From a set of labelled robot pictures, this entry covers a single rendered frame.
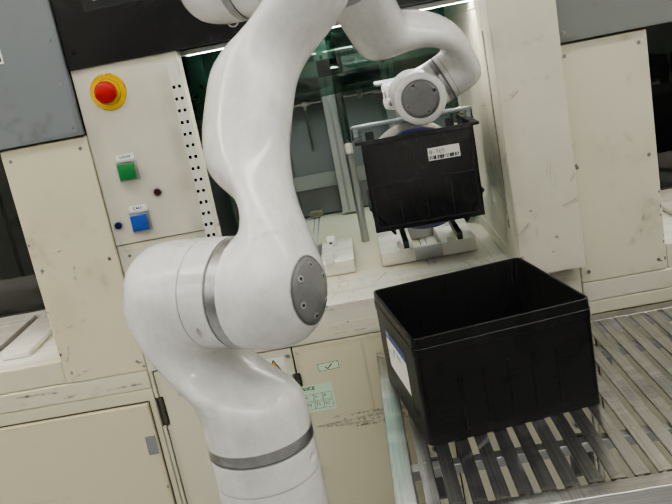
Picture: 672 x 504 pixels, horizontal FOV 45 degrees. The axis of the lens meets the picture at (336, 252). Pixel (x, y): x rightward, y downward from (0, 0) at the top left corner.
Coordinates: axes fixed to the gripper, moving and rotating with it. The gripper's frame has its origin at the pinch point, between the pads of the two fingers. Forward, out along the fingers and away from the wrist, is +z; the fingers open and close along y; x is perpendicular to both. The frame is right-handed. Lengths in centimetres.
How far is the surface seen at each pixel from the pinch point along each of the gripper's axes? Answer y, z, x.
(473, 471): -3, -61, -49
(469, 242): 9.2, 10.0, -35.7
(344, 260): -18.5, 9.9, -34.9
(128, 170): -54, -11, -5
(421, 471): -10, -59, -49
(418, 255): -2.3, 10.0, -36.7
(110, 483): -74, -10, -69
